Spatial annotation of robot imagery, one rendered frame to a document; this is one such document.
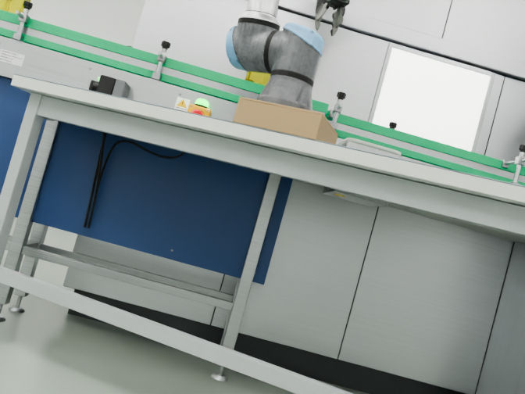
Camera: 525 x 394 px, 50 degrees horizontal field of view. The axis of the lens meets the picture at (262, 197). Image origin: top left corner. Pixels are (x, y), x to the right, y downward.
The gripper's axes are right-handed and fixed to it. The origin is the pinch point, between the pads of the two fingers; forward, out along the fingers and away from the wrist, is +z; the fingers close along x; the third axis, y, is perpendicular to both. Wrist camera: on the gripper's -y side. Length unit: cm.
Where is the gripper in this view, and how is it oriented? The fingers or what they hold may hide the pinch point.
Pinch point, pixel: (324, 30)
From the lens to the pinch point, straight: 203.0
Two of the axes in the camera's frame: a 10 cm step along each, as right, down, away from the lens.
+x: 9.2, 2.7, 3.0
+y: 3.0, 0.4, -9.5
